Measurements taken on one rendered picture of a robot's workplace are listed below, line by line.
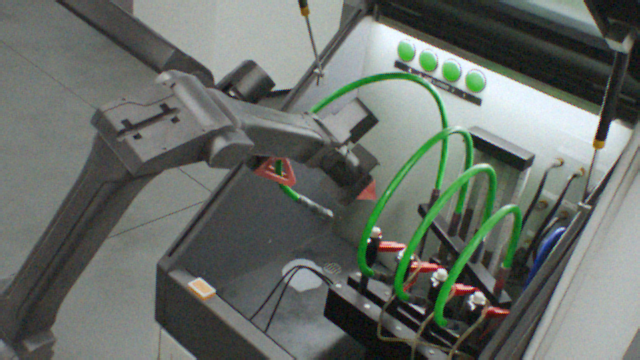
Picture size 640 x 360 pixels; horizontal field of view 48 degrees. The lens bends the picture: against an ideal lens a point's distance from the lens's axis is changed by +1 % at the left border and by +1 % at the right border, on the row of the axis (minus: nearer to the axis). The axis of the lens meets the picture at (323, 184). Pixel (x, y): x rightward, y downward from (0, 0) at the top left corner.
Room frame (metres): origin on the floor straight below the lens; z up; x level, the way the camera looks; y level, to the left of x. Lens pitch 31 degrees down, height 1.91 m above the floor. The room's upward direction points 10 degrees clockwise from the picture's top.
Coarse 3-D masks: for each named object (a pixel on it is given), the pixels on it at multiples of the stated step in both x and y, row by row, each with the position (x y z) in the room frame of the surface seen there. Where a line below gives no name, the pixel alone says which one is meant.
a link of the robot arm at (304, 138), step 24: (168, 72) 0.70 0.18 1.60; (216, 96) 0.73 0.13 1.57; (240, 120) 0.71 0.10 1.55; (264, 120) 0.78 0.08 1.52; (288, 120) 0.86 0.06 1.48; (312, 120) 0.97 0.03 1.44; (216, 144) 0.64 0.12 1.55; (240, 144) 0.67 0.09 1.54; (264, 144) 0.80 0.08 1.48; (288, 144) 0.86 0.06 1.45; (312, 144) 0.92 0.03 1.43; (336, 144) 0.98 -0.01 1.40
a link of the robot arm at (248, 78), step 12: (252, 60) 1.17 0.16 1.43; (240, 72) 1.16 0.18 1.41; (252, 72) 1.16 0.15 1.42; (264, 72) 1.16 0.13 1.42; (204, 84) 1.11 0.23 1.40; (216, 84) 1.17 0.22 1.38; (240, 84) 1.15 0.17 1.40; (252, 84) 1.15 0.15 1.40; (264, 84) 1.16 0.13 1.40; (252, 96) 1.14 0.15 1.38; (264, 96) 1.16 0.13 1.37
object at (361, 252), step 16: (448, 128) 1.14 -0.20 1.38; (464, 128) 1.18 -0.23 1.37; (432, 144) 1.09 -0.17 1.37; (416, 160) 1.06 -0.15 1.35; (400, 176) 1.04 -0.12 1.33; (384, 192) 1.02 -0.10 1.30; (464, 192) 1.23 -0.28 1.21; (368, 224) 1.00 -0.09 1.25; (368, 240) 0.99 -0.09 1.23; (368, 272) 1.01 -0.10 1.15
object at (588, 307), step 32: (608, 192) 0.99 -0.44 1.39; (608, 224) 0.97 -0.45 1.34; (576, 256) 0.97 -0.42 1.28; (608, 256) 0.95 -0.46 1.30; (576, 288) 0.95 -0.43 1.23; (608, 288) 0.93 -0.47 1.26; (544, 320) 0.95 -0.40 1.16; (576, 320) 0.92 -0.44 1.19; (608, 320) 0.90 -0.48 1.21; (544, 352) 0.93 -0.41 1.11; (576, 352) 0.90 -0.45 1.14; (608, 352) 0.88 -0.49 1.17
